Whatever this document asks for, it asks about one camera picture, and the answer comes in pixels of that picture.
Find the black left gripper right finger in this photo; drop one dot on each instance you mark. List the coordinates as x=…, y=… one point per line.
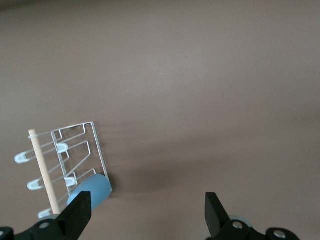
x=216, y=217

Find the light blue plastic cup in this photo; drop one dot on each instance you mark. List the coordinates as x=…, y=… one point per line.
x=97, y=187

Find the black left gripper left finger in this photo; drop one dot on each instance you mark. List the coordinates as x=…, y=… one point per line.
x=77, y=215

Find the wooden rack dowel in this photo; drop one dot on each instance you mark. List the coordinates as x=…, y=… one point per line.
x=41, y=162

